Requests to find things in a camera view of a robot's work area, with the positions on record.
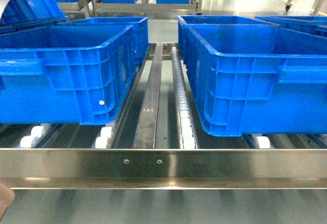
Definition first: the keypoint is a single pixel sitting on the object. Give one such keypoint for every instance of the blue bin with grey sheet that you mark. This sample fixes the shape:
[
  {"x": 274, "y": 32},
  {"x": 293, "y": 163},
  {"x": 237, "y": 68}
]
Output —
[{"x": 23, "y": 14}]

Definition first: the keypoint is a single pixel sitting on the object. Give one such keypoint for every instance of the blue bin front centre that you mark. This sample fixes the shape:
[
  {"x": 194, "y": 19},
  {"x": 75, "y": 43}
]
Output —
[{"x": 249, "y": 79}]

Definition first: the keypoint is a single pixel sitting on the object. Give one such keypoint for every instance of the blue bin far left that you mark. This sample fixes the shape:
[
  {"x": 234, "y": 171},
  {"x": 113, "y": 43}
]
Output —
[{"x": 66, "y": 74}]

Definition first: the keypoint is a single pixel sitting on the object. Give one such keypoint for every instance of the beige plastic dustpan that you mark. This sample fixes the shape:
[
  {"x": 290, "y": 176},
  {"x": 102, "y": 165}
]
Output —
[{"x": 7, "y": 196}]

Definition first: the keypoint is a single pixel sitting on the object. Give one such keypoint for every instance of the stainless steel shelf rack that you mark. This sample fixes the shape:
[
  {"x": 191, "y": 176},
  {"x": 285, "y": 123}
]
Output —
[{"x": 147, "y": 151}]

